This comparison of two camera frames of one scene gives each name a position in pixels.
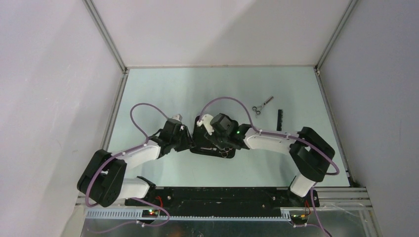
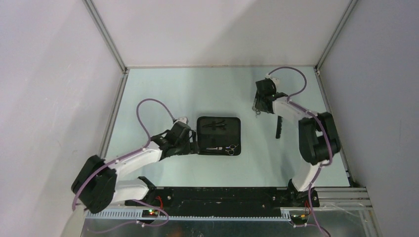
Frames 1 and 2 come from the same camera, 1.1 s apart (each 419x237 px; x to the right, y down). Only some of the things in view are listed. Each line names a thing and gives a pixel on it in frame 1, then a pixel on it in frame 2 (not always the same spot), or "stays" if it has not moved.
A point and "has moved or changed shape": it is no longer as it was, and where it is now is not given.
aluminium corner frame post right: (335, 34) stays
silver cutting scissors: (224, 151) has moved or changed shape
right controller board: (299, 218) stays
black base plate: (223, 198) stays
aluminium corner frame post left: (106, 33) stays
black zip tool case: (203, 145) has moved or changed shape
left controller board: (150, 213) stays
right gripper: (212, 138) -> (258, 105)
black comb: (280, 113) stays
